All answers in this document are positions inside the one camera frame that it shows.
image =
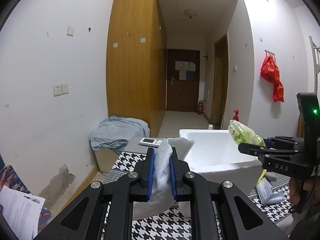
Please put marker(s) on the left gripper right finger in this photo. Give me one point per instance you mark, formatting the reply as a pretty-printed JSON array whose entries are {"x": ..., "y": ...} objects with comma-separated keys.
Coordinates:
[{"x": 218, "y": 211}]

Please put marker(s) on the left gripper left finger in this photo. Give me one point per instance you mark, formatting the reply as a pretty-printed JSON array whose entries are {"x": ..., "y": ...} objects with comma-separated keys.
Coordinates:
[{"x": 104, "y": 211}]

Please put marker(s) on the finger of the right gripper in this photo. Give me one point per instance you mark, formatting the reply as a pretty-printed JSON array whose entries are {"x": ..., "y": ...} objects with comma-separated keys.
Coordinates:
[
  {"x": 284, "y": 142},
  {"x": 260, "y": 151}
]

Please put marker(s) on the green tissue packet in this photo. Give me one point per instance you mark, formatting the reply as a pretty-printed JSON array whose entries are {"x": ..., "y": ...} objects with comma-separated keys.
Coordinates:
[{"x": 241, "y": 133}]

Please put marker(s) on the white tissue pack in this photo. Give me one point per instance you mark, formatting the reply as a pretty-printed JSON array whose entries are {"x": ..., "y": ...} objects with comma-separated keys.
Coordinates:
[{"x": 161, "y": 197}]

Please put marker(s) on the yellow foam net sleeve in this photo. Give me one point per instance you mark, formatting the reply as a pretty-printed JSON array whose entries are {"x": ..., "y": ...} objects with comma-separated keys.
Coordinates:
[{"x": 261, "y": 176}]

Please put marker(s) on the right hand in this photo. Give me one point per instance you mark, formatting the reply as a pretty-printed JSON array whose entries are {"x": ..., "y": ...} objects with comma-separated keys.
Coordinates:
[{"x": 294, "y": 196}]

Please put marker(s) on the white pump lotion bottle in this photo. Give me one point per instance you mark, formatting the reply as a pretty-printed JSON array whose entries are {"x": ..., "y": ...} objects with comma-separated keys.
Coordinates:
[{"x": 236, "y": 115}]

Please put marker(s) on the white styrofoam box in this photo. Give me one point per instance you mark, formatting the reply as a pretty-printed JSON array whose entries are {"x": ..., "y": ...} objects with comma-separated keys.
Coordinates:
[{"x": 215, "y": 156}]

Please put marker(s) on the houndstooth table cloth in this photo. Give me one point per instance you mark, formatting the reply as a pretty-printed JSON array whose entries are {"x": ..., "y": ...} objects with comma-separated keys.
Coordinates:
[{"x": 171, "y": 224}]

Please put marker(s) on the red hanging bag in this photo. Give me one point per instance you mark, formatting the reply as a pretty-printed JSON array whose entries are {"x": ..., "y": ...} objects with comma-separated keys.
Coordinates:
[{"x": 270, "y": 72}]

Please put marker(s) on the red fire extinguisher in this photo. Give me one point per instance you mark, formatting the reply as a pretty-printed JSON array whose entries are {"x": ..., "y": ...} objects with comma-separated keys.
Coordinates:
[{"x": 200, "y": 107}]

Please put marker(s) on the blue-grey crumpled cloth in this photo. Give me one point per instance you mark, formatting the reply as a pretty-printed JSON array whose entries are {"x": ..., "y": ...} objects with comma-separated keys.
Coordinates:
[{"x": 115, "y": 133}]

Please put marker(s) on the white remote control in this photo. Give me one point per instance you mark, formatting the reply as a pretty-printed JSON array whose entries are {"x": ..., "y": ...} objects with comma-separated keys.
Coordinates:
[{"x": 150, "y": 142}]

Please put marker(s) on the printed paper sheets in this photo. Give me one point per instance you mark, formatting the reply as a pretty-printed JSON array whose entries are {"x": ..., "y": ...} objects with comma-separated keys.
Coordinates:
[{"x": 21, "y": 211}]

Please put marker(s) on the metal bunk bed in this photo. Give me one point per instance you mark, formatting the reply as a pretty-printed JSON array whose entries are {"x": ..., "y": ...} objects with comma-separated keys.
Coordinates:
[{"x": 316, "y": 66}]

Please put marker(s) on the dark brown entrance door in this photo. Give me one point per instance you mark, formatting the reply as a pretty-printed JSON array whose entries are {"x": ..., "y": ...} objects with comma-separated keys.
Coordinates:
[{"x": 183, "y": 80}]

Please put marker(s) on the ceiling lamp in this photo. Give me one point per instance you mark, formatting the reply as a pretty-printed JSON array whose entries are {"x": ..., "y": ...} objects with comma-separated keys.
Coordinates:
[{"x": 191, "y": 13}]

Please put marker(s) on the wooden wardrobe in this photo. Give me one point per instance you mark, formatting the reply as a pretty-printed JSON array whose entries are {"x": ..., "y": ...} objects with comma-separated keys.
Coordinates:
[{"x": 135, "y": 62}]

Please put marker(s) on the white wall switches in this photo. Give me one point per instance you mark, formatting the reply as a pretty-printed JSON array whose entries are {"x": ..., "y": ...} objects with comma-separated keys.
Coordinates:
[{"x": 61, "y": 89}]

